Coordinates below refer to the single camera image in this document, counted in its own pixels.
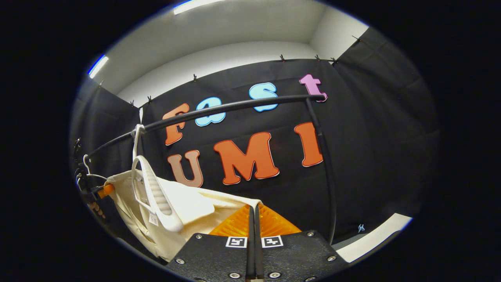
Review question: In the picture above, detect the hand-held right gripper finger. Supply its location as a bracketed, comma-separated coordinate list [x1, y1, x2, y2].
[255, 204, 349, 282]
[166, 204, 256, 280]

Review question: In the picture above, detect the cream short-sleeved shirt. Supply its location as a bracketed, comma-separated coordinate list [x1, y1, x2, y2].
[104, 170, 263, 262]

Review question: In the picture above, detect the white plastic hanger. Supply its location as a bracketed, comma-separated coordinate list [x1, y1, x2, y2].
[76, 155, 108, 192]

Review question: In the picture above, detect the white hanger with wrapped hook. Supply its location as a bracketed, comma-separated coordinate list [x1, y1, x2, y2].
[131, 124, 184, 232]

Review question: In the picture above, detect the ceiling light panel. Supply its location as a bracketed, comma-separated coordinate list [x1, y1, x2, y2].
[88, 55, 109, 79]
[173, 0, 227, 15]

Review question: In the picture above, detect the row of black backdrop clips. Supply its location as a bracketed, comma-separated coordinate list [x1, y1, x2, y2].
[98, 34, 362, 108]

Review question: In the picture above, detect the black backdrop cloth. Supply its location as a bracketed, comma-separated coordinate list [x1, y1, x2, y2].
[70, 27, 441, 251]

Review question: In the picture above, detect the black clothes rail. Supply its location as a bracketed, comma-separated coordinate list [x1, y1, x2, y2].
[84, 94, 338, 245]

